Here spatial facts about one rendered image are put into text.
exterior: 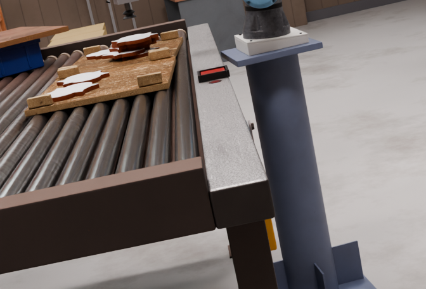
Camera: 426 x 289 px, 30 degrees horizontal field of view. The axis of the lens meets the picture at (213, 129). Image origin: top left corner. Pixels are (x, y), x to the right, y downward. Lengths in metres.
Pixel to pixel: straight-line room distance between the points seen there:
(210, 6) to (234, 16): 0.26
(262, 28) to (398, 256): 1.03
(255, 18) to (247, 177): 1.39
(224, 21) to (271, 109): 5.35
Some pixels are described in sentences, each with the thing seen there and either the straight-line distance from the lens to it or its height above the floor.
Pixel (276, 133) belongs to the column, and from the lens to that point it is 2.51.
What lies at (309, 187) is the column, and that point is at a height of 0.41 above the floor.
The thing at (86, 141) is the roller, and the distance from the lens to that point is 1.55.
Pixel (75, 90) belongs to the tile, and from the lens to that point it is 1.98.
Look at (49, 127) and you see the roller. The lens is 1.75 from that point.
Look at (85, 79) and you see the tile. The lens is 2.12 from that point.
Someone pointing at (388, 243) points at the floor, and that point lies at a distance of 3.10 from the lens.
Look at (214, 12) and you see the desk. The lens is 7.79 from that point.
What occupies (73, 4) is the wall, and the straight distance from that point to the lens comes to 9.15.
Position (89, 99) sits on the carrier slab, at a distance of 1.90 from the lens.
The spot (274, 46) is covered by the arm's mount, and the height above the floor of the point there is 0.88.
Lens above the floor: 1.25
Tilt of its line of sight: 14 degrees down
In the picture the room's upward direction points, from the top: 12 degrees counter-clockwise
